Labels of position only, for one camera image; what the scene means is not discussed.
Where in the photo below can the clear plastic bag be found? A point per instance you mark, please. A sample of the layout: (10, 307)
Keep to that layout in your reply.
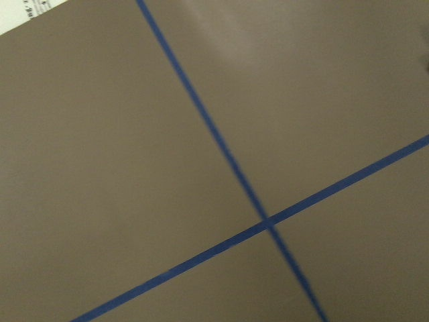
(15, 13)

